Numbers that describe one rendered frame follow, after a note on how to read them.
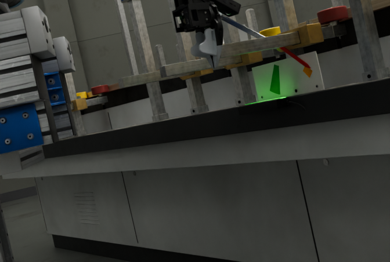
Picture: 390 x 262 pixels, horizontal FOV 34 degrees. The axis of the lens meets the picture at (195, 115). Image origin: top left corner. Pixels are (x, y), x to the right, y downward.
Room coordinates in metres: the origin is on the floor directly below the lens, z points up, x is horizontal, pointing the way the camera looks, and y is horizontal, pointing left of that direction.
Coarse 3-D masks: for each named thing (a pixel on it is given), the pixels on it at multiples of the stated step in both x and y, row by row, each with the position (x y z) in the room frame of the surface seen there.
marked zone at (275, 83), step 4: (276, 68) 1.74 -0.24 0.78; (276, 72) 1.74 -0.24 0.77; (272, 76) 1.76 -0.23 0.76; (276, 76) 1.75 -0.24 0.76; (272, 80) 1.76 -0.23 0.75; (276, 80) 1.75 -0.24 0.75; (272, 84) 1.77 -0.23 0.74; (276, 84) 1.75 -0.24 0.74; (272, 88) 1.77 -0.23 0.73; (276, 88) 1.76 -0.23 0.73; (276, 92) 1.76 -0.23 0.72
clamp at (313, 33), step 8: (312, 24) 1.63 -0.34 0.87; (288, 32) 1.68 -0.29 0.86; (304, 32) 1.63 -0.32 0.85; (312, 32) 1.63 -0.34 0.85; (320, 32) 1.64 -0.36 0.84; (304, 40) 1.64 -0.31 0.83; (312, 40) 1.62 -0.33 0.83; (320, 40) 1.64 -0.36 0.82; (288, 48) 1.69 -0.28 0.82; (296, 48) 1.68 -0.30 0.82
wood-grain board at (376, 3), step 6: (372, 0) 1.68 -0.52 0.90; (378, 0) 1.66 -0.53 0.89; (384, 0) 1.65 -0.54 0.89; (372, 6) 1.68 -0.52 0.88; (378, 6) 1.66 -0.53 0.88; (384, 6) 1.65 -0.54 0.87; (348, 12) 1.75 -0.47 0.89; (348, 18) 1.75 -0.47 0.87; (300, 24) 1.91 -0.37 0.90; (324, 24) 1.83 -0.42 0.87; (114, 84) 2.95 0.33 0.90; (114, 90) 3.03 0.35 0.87; (90, 96) 3.19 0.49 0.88
